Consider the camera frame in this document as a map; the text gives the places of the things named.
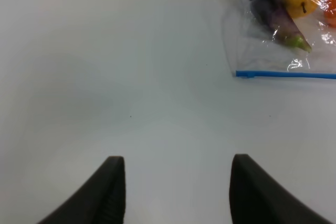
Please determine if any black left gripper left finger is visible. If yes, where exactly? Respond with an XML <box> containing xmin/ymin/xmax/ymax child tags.
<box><xmin>40</xmin><ymin>156</ymin><xmax>126</xmax><ymax>224</ymax></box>

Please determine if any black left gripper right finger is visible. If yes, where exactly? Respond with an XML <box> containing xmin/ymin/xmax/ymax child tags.
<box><xmin>229</xmin><ymin>154</ymin><xmax>330</xmax><ymax>223</ymax></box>

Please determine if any clear zip bag blue zipper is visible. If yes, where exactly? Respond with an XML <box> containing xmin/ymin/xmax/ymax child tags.
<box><xmin>222</xmin><ymin>0</ymin><xmax>335</xmax><ymax>79</ymax></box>

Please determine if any orange fruit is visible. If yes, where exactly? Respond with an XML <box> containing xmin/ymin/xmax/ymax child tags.
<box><xmin>323</xmin><ymin>0</ymin><xmax>336</xmax><ymax>27</ymax></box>

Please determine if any purple eggplant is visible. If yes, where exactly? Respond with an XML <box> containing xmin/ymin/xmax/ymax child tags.
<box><xmin>249</xmin><ymin>0</ymin><xmax>312</xmax><ymax>53</ymax></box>

